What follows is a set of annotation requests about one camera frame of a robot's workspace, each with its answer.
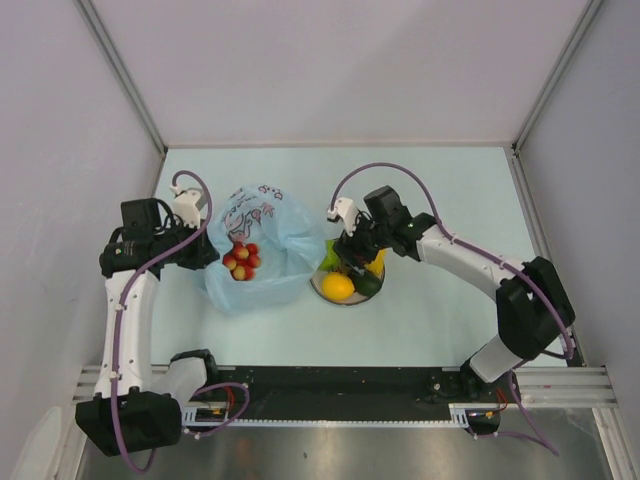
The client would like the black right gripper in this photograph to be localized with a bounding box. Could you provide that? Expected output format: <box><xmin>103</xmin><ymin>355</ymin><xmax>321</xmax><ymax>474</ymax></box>
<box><xmin>333</xmin><ymin>208</ymin><xmax>391</xmax><ymax>275</ymax></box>

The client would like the yellow fake fruit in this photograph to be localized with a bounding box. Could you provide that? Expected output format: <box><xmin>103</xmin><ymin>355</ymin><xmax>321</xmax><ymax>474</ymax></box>
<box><xmin>369</xmin><ymin>250</ymin><xmax>387</xmax><ymax>276</ymax></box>

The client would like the red fake cherry bunch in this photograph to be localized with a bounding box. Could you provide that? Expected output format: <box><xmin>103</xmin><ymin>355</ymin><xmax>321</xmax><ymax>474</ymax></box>
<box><xmin>222</xmin><ymin>243</ymin><xmax>262</xmax><ymax>281</ymax></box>

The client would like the green fake avocado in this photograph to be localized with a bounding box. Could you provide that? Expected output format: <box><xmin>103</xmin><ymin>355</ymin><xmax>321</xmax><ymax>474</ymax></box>
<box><xmin>352</xmin><ymin>272</ymin><xmax>383</xmax><ymax>297</ymax></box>

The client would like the green fake apple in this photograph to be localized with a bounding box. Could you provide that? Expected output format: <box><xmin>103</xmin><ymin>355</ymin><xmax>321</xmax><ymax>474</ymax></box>
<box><xmin>319</xmin><ymin>239</ymin><xmax>341</xmax><ymax>271</ymax></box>

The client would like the yellow fake lemon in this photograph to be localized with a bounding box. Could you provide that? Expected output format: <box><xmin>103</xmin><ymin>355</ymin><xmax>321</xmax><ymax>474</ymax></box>
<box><xmin>321</xmin><ymin>272</ymin><xmax>355</xmax><ymax>302</ymax></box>

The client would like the round printed white plate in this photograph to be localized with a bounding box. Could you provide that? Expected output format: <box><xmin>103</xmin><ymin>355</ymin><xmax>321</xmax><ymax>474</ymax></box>
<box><xmin>310</xmin><ymin>250</ymin><xmax>387</xmax><ymax>306</ymax></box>

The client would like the light blue printed plastic bag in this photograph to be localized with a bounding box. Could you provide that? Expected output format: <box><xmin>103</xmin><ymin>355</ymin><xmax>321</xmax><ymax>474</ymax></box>
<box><xmin>195</xmin><ymin>184</ymin><xmax>326</xmax><ymax>315</ymax></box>

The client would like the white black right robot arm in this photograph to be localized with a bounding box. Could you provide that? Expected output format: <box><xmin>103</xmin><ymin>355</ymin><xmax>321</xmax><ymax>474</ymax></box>
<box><xmin>327</xmin><ymin>186</ymin><xmax>576</xmax><ymax>401</ymax></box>

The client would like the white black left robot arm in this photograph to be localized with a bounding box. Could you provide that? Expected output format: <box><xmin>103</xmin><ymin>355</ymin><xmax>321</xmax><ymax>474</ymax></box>
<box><xmin>75</xmin><ymin>189</ymin><xmax>221</xmax><ymax>457</ymax></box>

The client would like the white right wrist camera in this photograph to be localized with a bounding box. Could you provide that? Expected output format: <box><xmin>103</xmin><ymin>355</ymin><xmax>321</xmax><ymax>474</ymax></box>
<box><xmin>326</xmin><ymin>197</ymin><xmax>360</xmax><ymax>237</ymax></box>

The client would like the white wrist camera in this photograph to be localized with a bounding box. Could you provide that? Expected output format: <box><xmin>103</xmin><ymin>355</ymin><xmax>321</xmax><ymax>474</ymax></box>
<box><xmin>170</xmin><ymin>186</ymin><xmax>207</xmax><ymax>229</ymax></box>
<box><xmin>326</xmin><ymin>197</ymin><xmax>360</xmax><ymax>237</ymax></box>

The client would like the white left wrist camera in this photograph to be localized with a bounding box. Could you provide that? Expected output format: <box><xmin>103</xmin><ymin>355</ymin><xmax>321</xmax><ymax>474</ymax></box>
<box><xmin>170</xmin><ymin>186</ymin><xmax>207</xmax><ymax>229</ymax></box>

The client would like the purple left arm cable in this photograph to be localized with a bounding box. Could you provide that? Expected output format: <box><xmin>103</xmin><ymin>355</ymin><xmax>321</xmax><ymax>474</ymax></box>
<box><xmin>109</xmin><ymin>170</ymin><xmax>253</xmax><ymax>473</ymax></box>

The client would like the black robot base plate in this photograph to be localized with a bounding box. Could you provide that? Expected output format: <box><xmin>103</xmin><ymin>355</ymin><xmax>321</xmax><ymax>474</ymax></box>
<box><xmin>217</xmin><ymin>366</ymin><xmax>519</xmax><ymax>433</ymax></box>

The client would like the white slotted cable duct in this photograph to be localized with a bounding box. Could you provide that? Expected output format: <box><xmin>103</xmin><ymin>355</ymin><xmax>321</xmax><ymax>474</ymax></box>
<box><xmin>449</xmin><ymin>403</ymin><xmax>475</xmax><ymax>429</ymax></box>

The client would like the aluminium frame rail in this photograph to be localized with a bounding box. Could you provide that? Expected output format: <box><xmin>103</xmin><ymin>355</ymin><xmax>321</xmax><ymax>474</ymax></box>
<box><xmin>516</xmin><ymin>367</ymin><xmax>618</xmax><ymax>409</ymax></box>

